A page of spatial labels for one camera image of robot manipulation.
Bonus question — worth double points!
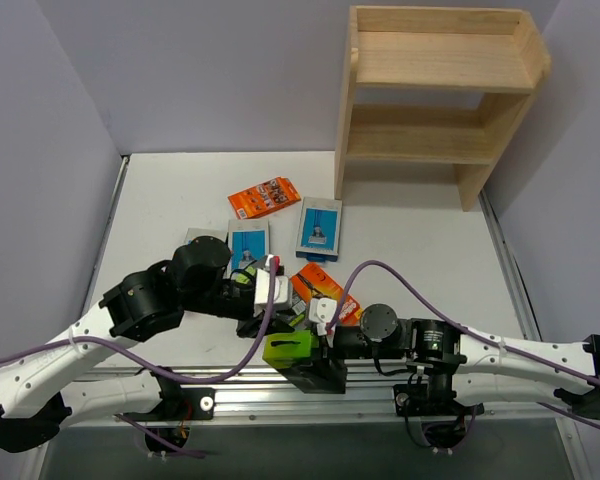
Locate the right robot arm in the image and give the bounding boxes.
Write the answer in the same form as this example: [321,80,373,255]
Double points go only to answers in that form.
[309,299,600,420]

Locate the wooden shelf unit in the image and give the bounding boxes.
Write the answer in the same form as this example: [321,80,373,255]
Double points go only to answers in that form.
[334,5,551,210]

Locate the aluminium rail base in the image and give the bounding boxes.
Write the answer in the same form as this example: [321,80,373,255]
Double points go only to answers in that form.
[104,362,576,426]

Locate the black green gillettelabs box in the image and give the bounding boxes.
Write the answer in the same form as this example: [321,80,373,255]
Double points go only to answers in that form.
[262,330,347,394]
[230,262,306,338]

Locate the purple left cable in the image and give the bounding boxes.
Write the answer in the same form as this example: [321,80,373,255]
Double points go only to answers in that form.
[0,257,281,459]

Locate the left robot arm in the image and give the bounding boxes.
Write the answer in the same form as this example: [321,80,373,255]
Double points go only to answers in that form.
[0,236,264,453]

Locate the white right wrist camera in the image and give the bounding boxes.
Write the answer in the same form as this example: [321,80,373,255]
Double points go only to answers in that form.
[307,297,338,336]

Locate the harry's razor box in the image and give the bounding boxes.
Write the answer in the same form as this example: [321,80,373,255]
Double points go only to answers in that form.
[295,197,342,263]
[228,219,269,272]
[184,227,228,245]

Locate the Harry's razor box right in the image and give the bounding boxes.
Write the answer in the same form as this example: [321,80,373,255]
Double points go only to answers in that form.
[295,197,342,263]

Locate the purple cable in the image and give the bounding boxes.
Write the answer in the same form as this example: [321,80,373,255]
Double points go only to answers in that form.
[324,259,600,436]
[0,257,281,459]

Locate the Harry's razor box middle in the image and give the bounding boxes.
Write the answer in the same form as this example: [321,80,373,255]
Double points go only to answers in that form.
[228,219,269,272]

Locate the orange styler box back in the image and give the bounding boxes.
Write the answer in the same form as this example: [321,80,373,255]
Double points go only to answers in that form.
[228,177,301,220]

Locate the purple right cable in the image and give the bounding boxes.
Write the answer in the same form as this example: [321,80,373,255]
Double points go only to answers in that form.
[324,259,600,436]

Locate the orange Gillette Fusion5 box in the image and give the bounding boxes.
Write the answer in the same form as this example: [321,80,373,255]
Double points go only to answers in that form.
[291,262,362,326]

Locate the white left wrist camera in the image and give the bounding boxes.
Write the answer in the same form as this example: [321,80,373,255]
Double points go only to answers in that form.
[253,254,293,316]

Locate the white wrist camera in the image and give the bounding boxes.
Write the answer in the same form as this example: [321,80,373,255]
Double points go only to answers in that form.
[307,297,338,336]
[253,254,293,316]

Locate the Harry's razor box left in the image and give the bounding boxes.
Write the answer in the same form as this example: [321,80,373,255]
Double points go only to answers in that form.
[184,227,228,245]

